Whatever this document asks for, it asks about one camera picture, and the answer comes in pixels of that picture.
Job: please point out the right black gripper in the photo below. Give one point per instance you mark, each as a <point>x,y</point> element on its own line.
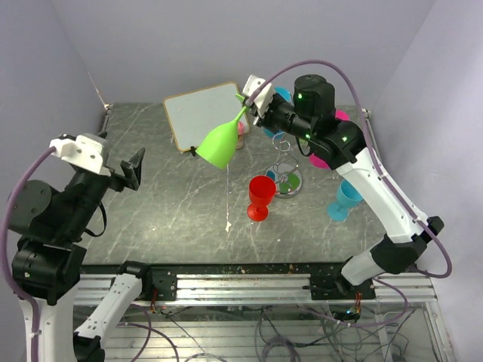
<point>264,121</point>

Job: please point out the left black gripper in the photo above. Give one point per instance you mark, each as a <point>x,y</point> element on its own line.
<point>130,172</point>

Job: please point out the blue wine glass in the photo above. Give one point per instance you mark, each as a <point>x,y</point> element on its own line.
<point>279,113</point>
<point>347,197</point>

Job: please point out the green wine glass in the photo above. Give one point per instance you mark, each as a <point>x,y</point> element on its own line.
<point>219,146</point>

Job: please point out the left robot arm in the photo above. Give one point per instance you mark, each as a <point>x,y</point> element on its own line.
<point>45,271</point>

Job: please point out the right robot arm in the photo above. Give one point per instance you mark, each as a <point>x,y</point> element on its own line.
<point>311,116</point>

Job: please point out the chrome wine glass rack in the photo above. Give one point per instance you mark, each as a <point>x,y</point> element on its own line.
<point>285,170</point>

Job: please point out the red wine glass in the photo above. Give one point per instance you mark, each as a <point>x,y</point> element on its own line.
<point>261,191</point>

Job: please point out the small pink bottle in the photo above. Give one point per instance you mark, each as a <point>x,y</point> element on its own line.
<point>240,136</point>

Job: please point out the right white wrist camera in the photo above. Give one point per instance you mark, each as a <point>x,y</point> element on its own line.
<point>258,94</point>

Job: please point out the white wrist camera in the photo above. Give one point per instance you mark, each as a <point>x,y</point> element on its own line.
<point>86,151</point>
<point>258,94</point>

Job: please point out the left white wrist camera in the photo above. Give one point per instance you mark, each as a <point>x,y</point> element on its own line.
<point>86,151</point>

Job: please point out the small whiteboard with wooden frame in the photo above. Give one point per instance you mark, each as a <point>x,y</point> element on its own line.
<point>194,114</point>

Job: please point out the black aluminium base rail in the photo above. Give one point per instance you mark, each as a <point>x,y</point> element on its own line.
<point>250,284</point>

